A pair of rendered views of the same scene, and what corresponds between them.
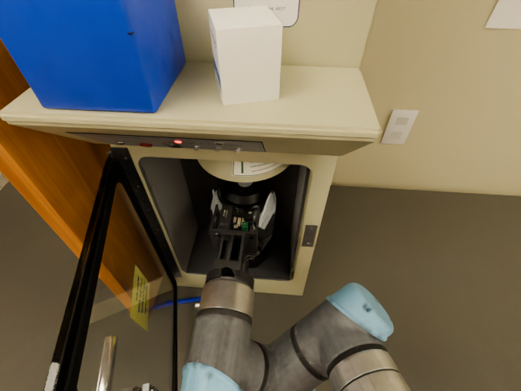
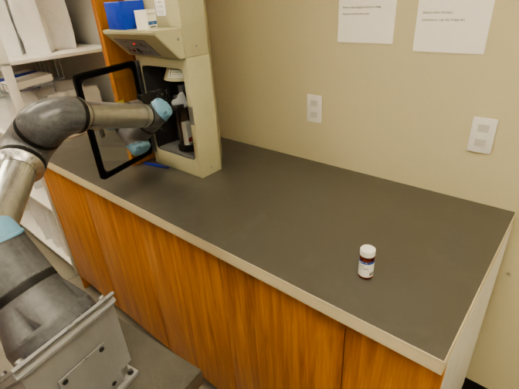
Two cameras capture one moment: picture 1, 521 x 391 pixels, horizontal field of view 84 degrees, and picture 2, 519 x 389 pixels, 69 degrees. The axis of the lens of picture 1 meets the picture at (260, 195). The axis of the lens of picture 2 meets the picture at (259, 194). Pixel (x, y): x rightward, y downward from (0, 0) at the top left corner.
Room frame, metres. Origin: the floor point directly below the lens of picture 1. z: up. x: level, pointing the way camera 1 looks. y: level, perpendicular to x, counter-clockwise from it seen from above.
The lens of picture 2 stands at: (-0.68, -1.14, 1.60)
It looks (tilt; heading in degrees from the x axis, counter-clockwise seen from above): 28 degrees down; 37
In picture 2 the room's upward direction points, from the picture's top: 4 degrees counter-clockwise
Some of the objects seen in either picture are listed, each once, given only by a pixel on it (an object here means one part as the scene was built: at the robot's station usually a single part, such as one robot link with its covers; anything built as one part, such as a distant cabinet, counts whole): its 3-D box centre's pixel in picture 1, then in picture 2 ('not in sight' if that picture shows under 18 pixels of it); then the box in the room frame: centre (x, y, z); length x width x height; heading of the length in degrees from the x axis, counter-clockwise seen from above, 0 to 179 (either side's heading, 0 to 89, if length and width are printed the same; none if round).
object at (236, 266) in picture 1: (234, 248); (154, 103); (0.25, 0.04, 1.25); 0.12 x 0.08 x 0.09; 175
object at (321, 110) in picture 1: (205, 132); (143, 43); (0.26, 0.06, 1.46); 0.32 x 0.11 x 0.10; 85
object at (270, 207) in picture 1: (268, 204); (182, 99); (0.34, -0.01, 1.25); 0.09 x 0.03 x 0.06; 150
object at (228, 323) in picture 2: not in sight; (228, 265); (0.37, -0.13, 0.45); 2.05 x 0.67 x 0.90; 85
